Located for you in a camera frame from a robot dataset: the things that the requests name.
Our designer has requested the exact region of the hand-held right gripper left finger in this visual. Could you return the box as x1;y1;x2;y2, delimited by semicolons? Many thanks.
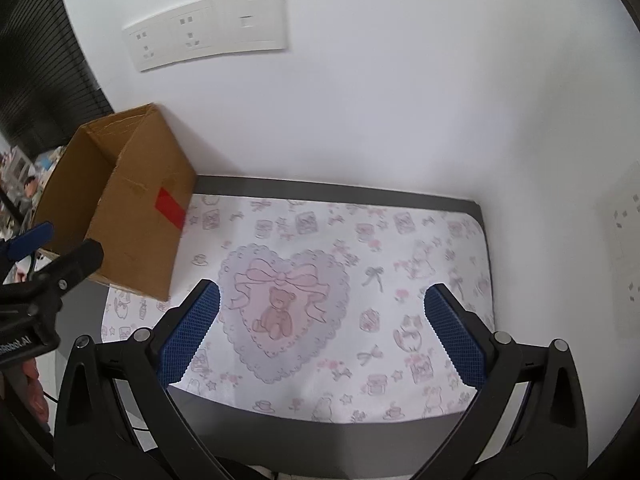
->
52;280;233;480

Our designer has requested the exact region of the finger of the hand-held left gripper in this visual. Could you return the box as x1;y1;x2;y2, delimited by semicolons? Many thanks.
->
0;238;105;306
0;221;54;266

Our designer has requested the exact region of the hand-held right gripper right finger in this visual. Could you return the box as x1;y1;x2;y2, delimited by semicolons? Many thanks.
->
410;284;588;480

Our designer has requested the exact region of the brown cardboard box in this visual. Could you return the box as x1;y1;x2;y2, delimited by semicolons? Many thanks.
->
31;103;197;302

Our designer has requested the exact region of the person's left hand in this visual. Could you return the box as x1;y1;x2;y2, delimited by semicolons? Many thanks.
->
22;360;48;423

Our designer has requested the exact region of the dark-haired doll figurine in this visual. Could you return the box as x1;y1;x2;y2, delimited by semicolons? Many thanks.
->
20;175;46;211

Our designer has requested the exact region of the pink printed table mat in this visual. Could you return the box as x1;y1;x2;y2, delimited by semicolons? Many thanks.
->
102;194;496;423

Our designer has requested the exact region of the black window blind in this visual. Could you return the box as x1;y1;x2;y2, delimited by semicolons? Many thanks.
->
0;0;116;156

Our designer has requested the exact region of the white side wall socket panel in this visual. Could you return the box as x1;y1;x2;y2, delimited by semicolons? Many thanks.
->
597;160;640;341

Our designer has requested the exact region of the white wall data port panel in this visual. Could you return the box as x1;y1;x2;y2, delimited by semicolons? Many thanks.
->
210;0;288;53

